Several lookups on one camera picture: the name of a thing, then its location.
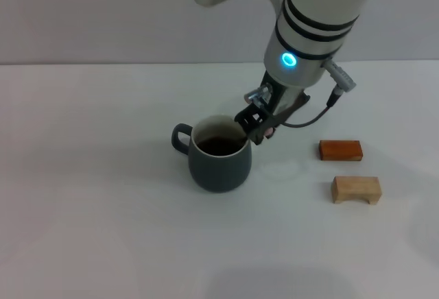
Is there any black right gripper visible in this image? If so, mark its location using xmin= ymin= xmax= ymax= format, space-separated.
xmin=234 ymin=71 xmax=296 ymax=147

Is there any pink handled metal spoon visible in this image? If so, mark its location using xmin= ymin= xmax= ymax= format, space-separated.
xmin=238 ymin=126 xmax=276 ymax=144

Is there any dark grey ceramic cup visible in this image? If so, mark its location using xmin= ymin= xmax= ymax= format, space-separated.
xmin=171 ymin=114 xmax=253 ymax=194

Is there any dark brown coffee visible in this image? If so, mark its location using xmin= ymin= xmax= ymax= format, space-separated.
xmin=197 ymin=136 xmax=246 ymax=156

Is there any orange brown wooden block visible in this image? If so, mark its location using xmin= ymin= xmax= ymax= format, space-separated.
xmin=318 ymin=140 xmax=364 ymax=162

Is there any light wooden arch block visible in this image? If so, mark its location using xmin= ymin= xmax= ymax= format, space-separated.
xmin=331 ymin=175 xmax=383 ymax=206

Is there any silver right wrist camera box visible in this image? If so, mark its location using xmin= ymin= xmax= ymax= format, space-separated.
xmin=274 ymin=85 xmax=311 ymax=117

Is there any grey gripper cable with plug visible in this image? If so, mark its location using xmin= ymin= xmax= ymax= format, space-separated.
xmin=244 ymin=58 xmax=357 ymax=128

